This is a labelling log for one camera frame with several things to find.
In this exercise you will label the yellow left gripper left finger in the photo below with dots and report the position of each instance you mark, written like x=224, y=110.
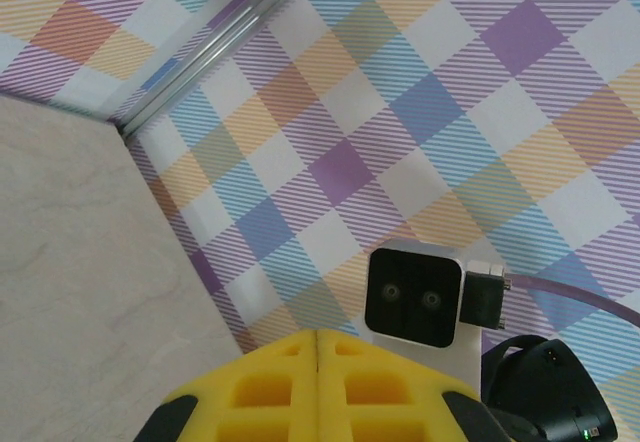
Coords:
x=260, y=397

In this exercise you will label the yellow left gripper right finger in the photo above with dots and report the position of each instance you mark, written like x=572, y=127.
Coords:
x=380, y=397

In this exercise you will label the plaid patterned backdrop sheet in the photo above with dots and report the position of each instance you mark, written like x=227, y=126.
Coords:
x=400, y=112

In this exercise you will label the silver black wrist camera box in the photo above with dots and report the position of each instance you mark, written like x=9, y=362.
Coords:
x=410, y=294

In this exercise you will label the aluminium corner rail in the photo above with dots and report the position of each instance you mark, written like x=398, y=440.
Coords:
x=215, y=47

